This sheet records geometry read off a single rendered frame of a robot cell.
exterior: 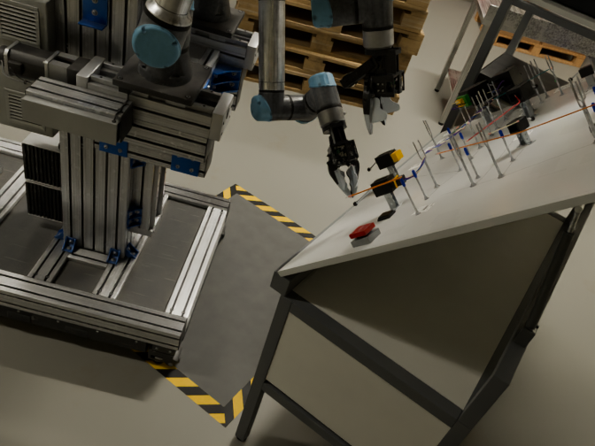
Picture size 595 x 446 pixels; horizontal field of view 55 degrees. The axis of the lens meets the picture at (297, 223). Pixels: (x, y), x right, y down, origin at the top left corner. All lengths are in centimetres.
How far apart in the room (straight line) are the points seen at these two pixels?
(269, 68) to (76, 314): 117
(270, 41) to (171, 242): 116
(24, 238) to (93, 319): 49
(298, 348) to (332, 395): 17
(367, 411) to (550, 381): 146
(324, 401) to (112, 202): 107
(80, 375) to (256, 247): 106
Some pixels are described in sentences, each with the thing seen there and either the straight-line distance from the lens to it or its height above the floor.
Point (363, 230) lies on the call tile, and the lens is 139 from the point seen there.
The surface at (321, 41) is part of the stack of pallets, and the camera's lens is 418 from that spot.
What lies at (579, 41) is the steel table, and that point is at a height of 88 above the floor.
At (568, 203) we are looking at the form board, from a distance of 114.
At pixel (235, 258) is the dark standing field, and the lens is 281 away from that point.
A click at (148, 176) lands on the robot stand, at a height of 63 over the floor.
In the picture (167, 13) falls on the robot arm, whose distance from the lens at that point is 146.
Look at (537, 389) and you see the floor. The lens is 294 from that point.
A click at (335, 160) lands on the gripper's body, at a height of 110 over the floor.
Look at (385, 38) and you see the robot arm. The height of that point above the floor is 148.
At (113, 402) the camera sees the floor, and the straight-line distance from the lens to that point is 230.
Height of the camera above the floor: 197
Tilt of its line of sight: 40 degrees down
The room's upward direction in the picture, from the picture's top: 18 degrees clockwise
